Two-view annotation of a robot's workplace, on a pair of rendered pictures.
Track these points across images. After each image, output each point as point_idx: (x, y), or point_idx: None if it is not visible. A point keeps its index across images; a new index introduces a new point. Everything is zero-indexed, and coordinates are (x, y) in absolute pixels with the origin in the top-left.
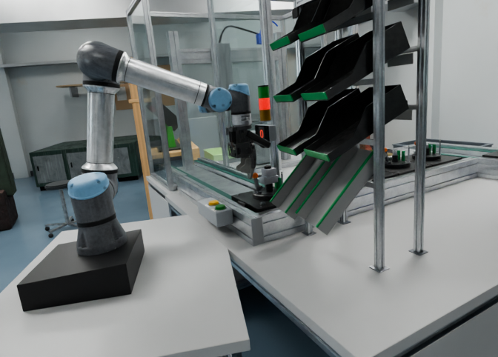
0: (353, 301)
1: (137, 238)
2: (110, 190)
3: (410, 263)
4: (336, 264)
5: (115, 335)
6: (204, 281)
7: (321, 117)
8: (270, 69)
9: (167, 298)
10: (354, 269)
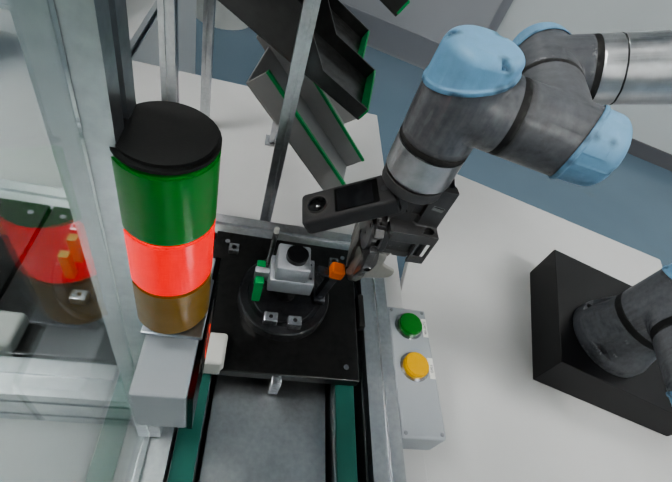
0: None
1: (557, 321)
2: (657, 284)
3: (237, 126)
4: (303, 170)
5: (530, 226)
6: (449, 241)
7: (266, 23)
8: None
9: (490, 240)
10: (295, 155)
